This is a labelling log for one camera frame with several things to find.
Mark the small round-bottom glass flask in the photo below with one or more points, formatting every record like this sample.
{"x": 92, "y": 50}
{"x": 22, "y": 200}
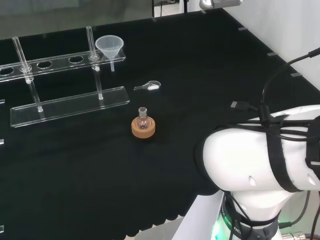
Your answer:
{"x": 143, "y": 122}

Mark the black bench cloth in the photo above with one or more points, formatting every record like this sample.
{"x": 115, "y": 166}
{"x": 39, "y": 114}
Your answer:
{"x": 175, "y": 62}

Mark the translucent plastic funnel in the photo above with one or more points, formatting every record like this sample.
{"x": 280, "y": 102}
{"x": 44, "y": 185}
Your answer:
{"x": 110, "y": 46}

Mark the black tripod pole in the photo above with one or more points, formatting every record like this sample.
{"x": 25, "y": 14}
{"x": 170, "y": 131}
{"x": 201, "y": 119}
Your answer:
{"x": 185, "y": 5}

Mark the silver metal fixture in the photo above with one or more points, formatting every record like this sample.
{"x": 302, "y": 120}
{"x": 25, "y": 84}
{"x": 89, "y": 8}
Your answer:
{"x": 220, "y": 3}

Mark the clear acrylic funnel stand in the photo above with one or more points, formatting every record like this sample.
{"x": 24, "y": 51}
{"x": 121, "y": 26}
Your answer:
{"x": 62, "y": 107}

